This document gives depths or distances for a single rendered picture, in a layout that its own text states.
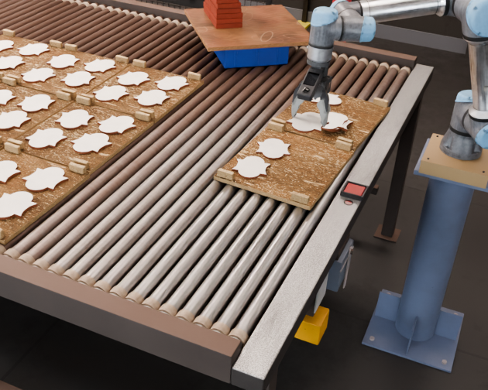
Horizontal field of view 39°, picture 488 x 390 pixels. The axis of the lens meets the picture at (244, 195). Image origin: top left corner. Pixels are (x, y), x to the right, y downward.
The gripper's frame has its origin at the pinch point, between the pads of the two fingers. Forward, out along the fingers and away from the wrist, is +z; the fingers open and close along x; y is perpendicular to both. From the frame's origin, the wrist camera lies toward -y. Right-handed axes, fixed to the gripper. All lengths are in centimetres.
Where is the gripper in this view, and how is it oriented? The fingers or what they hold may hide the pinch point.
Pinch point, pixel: (307, 121)
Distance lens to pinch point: 219.2
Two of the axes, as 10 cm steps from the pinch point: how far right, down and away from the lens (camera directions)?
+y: 4.6, -4.2, 7.8
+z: -0.8, 8.6, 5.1
